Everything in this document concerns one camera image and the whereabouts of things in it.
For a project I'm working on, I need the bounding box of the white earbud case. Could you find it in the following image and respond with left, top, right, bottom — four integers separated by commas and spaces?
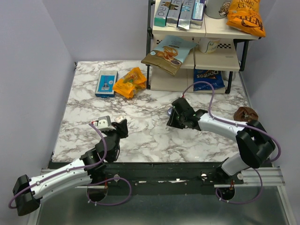
114, 115, 126, 123

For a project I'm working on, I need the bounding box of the blue Doritos bag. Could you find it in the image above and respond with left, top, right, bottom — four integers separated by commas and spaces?
193, 69, 225, 91

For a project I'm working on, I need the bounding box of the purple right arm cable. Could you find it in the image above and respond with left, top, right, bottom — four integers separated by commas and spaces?
180, 81, 281, 165

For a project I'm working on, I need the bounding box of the teal gold chip bag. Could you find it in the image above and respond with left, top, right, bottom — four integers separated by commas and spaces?
141, 35, 197, 76

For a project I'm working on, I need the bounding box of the blue white box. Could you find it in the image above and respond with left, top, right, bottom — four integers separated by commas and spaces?
190, 0, 205, 29

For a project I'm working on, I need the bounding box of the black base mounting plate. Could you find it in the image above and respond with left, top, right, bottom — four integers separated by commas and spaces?
105, 162, 234, 195

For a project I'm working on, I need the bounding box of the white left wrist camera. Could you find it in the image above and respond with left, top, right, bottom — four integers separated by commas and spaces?
97, 116, 113, 131

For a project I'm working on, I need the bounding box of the white printed cup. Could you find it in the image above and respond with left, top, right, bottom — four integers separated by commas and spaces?
204, 0, 232, 19

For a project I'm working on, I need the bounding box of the grey aluminium frame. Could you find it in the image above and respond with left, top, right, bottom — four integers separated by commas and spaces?
210, 167, 285, 188

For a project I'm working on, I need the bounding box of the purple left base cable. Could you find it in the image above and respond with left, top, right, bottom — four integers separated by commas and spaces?
87, 177, 132, 206

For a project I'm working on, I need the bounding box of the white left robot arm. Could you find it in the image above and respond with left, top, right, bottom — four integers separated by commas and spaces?
9, 116, 128, 216

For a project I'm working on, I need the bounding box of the white mug on shelf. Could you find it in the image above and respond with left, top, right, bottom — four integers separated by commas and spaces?
199, 37, 221, 54

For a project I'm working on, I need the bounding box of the orange honey dijon chip bag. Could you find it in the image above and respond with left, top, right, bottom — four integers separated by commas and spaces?
226, 0, 266, 38

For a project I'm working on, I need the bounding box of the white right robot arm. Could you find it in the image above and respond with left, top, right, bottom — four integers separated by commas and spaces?
167, 97, 275, 184

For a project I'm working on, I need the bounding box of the orange snack bag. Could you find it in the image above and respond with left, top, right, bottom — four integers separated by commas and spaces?
112, 67, 147, 98

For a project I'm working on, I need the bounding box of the blue razor box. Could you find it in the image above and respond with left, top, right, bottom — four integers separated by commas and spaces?
95, 70, 118, 98

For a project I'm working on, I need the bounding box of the black beige shelf rack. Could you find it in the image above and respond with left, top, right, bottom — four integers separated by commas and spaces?
146, 0, 258, 94

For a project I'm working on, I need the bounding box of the teal toothpaste box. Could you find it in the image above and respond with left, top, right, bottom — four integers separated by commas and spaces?
154, 0, 172, 27

